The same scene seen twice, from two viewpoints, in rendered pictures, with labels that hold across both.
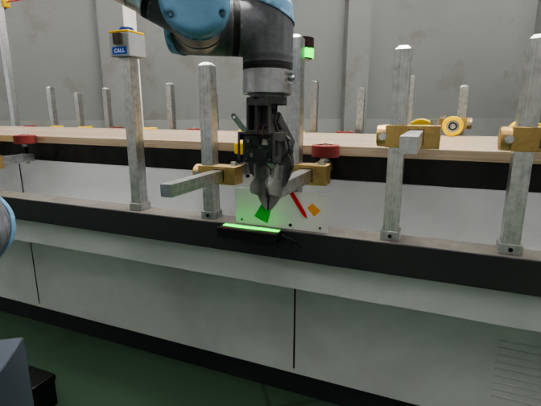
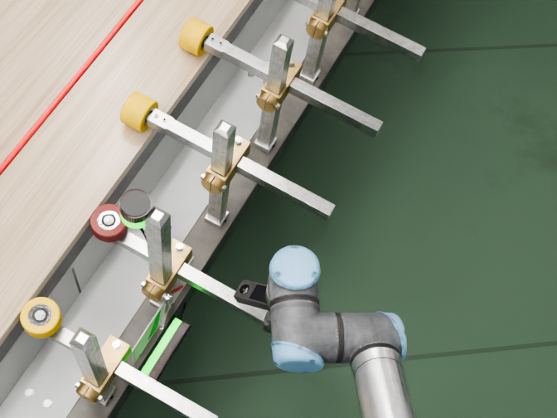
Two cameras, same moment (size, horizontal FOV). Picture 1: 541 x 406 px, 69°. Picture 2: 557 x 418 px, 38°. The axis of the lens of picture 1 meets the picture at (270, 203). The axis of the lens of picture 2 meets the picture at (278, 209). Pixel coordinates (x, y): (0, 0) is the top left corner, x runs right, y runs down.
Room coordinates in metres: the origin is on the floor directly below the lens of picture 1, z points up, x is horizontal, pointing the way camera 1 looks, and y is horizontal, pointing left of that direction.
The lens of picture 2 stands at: (0.87, 0.56, 2.55)
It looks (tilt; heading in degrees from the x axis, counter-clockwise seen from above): 64 degrees down; 264
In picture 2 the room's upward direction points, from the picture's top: 14 degrees clockwise
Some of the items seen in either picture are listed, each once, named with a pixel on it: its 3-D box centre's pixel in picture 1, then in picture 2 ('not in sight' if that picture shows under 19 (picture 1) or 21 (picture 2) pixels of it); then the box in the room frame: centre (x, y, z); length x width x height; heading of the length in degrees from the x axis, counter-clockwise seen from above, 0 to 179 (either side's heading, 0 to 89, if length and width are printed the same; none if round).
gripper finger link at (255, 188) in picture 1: (258, 187); not in sight; (0.74, 0.02, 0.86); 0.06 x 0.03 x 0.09; 157
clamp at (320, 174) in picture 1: (303, 172); (166, 270); (1.01, -0.08, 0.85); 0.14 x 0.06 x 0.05; 68
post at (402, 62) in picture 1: (396, 155); (220, 182); (0.92, -0.29, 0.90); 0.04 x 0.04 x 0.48; 68
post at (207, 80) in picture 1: (209, 152); (94, 371); (1.11, 0.17, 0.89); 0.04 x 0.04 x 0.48; 68
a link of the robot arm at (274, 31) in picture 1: (266, 34); (293, 278); (0.75, 0.01, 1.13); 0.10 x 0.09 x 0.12; 98
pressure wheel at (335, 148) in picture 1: (324, 163); (110, 229); (1.15, -0.16, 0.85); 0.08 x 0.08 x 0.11
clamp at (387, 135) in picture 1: (407, 136); (225, 164); (0.91, -0.31, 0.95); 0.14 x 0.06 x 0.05; 68
